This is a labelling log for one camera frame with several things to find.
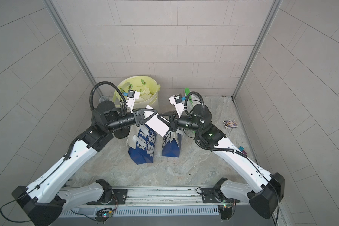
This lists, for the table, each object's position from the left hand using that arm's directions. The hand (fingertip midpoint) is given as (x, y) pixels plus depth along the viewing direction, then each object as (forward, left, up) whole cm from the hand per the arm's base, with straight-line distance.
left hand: (158, 113), depth 58 cm
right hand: (-2, 0, -2) cm, 3 cm away
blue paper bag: (-2, +11, -23) cm, 26 cm away
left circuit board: (-32, +26, -38) cm, 56 cm away
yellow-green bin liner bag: (+37, +19, -15) cm, 44 cm away
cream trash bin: (+20, +6, -15) cm, 25 cm away
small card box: (+19, -47, -36) cm, 62 cm away
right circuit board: (-31, -33, -39) cm, 59 cm away
